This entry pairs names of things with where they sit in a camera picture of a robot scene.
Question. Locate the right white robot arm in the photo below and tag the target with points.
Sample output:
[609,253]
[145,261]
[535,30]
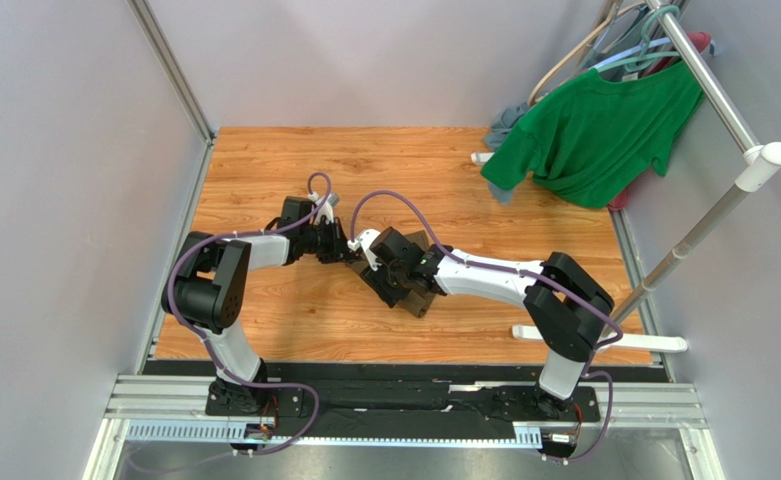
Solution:
[567,306]

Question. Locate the grey blue cloth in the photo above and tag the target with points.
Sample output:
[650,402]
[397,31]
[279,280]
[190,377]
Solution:
[500,128]

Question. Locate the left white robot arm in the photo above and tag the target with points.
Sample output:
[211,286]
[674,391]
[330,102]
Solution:
[207,285]

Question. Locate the brown cloth napkin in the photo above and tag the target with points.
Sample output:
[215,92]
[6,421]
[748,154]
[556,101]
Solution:
[415,303]

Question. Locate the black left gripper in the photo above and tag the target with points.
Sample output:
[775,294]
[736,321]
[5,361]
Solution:
[339,251]

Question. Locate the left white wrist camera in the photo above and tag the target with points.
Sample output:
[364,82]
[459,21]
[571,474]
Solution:
[325,213]

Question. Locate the teal clothes hanger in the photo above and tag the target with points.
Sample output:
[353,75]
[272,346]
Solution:
[637,58]

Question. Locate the green t-shirt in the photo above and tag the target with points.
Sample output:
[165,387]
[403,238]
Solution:
[591,138]

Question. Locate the aluminium frame post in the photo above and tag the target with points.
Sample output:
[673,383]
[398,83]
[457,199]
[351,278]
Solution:
[157,39]

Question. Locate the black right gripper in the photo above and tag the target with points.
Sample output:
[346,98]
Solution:
[390,287]

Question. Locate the beige clothes hanger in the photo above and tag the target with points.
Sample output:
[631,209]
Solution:
[610,11]

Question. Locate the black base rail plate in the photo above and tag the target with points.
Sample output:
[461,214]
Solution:
[388,401]

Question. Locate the metal clothes rack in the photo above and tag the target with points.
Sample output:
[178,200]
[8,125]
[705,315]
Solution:
[725,298]

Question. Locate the light blue clothes hanger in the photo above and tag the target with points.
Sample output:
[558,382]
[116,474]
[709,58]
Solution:
[630,53]

